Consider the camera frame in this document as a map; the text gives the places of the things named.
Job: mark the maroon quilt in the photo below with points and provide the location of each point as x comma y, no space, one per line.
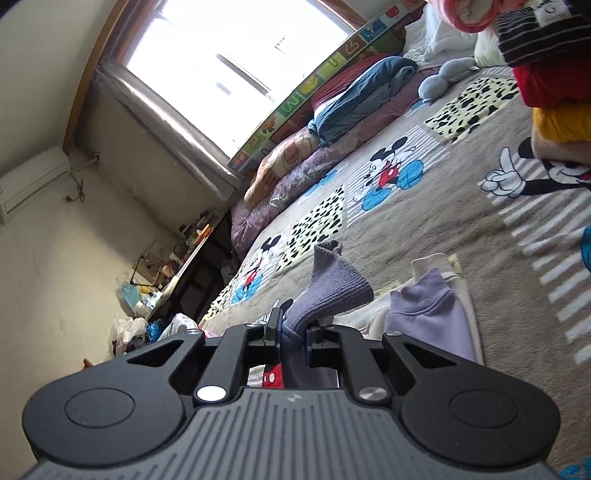
351,76

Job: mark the cream garment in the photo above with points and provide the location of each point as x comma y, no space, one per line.
464,295

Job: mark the cartoon mouse printed blanket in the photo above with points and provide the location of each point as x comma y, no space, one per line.
438,207

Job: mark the blue quilt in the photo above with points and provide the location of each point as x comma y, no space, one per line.
355,106

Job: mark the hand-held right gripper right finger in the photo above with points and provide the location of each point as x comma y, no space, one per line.
308,349

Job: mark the light blue plastic bag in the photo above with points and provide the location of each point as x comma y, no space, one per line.
136,300

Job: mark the silver grey curtain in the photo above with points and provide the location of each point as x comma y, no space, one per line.
161,120

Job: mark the lavender sweatshirt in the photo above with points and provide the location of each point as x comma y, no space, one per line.
337,281

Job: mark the white air conditioner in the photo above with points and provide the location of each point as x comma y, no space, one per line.
30,184

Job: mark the white bedding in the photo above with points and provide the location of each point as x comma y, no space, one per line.
443,39

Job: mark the colourful foam play mat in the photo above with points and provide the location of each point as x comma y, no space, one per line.
300,92

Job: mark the purple quilt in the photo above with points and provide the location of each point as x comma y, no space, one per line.
295,182

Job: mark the dark striped garment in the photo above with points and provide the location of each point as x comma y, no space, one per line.
545,32

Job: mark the pink rolled blanket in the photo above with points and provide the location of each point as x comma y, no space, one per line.
471,14

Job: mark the red garment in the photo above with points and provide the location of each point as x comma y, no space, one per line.
554,83

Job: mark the tan garment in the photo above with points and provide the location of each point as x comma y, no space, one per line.
554,150

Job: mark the yellow pillow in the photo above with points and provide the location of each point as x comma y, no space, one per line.
281,157

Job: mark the dark desk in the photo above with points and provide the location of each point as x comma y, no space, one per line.
194,272

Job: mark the window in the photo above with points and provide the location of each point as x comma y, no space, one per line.
221,60

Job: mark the yellow garment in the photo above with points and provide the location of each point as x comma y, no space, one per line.
561,122

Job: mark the assorted desk clutter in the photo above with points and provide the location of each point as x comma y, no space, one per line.
184,244

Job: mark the pile of loose clothes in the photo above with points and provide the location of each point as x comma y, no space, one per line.
138,332

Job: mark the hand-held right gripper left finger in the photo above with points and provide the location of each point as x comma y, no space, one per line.
278,336

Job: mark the brown wooden window trim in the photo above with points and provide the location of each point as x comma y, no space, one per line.
90,69

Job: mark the grey blue plush toy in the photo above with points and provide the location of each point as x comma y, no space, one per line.
434,85

